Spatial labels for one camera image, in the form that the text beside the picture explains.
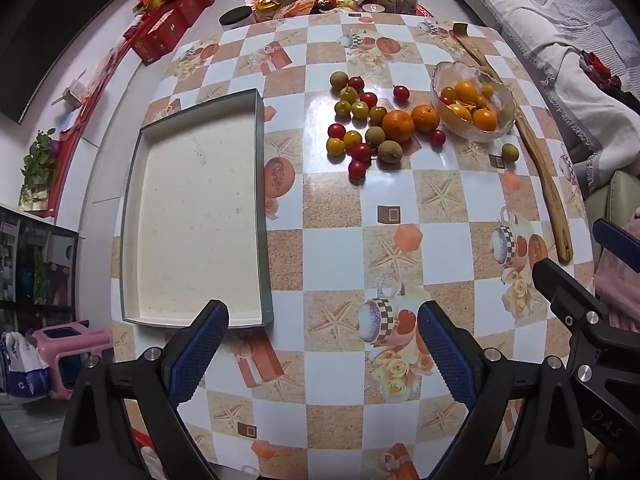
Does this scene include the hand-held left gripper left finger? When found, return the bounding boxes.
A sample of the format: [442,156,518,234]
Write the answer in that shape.
[56,299,231,480]

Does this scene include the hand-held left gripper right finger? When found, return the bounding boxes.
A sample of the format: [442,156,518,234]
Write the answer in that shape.
[417,300,591,480]

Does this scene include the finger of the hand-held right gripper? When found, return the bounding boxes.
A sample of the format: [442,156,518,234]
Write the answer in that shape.
[531,257,611,333]
[592,218,640,273]

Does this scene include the white shallow tray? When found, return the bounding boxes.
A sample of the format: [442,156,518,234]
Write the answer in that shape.
[120,88,275,330]

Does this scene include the orange tangerine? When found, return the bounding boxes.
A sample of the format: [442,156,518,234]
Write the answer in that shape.
[382,110,416,143]
[411,104,441,133]

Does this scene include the pale green cushion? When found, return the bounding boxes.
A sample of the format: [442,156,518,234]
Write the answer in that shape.
[585,170,640,241]

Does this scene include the pink cloth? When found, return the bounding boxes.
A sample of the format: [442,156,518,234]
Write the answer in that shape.
[595,250,640,333]

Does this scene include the pink plastic stool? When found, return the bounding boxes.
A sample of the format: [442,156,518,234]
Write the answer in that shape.
[30,322,115,402]

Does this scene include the red patterned cushion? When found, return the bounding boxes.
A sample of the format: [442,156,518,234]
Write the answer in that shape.
[580,50,626,91]

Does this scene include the white plastic bag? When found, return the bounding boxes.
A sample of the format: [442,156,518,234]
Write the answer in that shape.
[0,332,53,401]

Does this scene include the dark display shelf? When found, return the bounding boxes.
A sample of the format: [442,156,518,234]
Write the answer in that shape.
[0,204,80,328]

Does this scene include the grey covered sofa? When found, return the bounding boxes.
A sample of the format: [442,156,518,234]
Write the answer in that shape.
[425,0,640,196]

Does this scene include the clear glass bowl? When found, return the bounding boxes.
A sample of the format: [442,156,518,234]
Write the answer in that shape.
[431,61,516,143]

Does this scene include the red cloth runner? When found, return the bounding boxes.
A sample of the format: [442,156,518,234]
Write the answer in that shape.
[47,12,151,221]

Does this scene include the green potted plant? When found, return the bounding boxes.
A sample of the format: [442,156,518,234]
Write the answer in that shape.
[19,130,63,211]

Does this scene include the small cardboard box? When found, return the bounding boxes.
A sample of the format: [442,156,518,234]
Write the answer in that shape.
[52,80,86,111]

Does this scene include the black round lid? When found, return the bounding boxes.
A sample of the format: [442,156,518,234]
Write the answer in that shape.
[218,6,256,29]

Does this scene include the black television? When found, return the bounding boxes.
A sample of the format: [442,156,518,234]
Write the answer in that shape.
[0,0,146,126]

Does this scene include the orange snack packets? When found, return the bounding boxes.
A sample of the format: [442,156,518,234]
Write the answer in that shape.
[277,0,331,18]

